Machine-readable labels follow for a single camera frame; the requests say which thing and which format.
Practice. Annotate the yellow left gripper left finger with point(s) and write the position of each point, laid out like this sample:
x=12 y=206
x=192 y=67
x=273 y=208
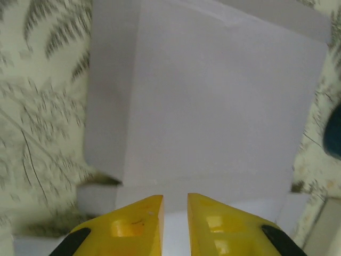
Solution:
x=128 y=229

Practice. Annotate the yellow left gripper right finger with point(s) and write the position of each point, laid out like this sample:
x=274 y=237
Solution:
x=226 y=229

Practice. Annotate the lavender paper box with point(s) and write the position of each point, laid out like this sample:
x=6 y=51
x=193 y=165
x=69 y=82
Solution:
x=207 y=106

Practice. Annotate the dark blue mug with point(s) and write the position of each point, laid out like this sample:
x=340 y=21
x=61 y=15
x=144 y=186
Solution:
x=334 y=133

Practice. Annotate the floral tablecloth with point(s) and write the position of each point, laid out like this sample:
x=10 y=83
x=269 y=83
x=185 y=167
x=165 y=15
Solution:
x=40 y=106

